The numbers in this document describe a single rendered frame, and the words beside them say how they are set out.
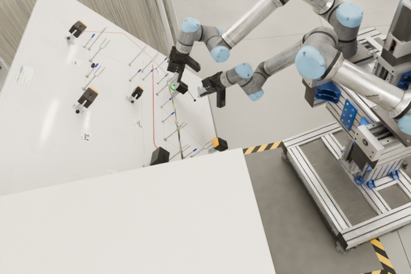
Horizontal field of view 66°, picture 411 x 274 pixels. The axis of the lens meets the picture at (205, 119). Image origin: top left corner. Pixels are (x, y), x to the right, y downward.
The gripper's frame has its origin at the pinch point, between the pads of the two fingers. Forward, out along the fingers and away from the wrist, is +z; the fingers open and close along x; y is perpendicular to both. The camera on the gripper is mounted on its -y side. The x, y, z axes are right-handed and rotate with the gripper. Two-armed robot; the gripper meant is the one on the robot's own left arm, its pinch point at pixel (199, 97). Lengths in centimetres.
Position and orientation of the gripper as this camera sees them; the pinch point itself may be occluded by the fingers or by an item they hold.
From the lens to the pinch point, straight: 169.0
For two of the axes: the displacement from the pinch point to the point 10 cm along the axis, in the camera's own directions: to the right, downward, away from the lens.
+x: -6.4, 2.8, -7.2
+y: -3.9, -9.2, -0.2
